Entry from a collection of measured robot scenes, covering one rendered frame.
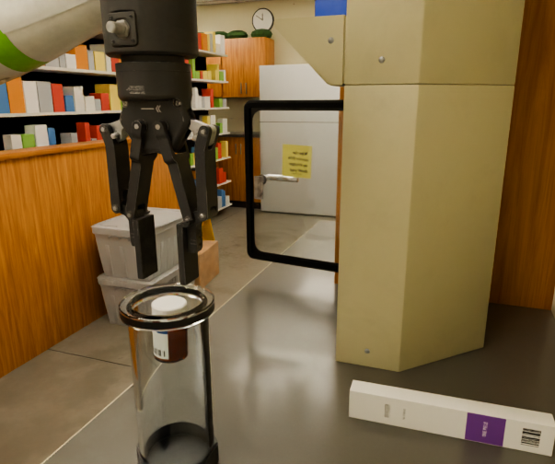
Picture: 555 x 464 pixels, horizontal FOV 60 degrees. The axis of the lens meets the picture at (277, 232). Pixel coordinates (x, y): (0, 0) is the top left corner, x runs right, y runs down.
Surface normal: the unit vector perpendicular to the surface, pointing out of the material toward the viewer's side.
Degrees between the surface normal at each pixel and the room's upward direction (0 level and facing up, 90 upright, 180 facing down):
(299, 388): 0
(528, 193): 90
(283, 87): 90
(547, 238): 90
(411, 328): 90
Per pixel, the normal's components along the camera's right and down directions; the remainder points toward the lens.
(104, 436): 0.00, -0.97
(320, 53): -0.34, 0.25
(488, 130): 0.43, 0.24
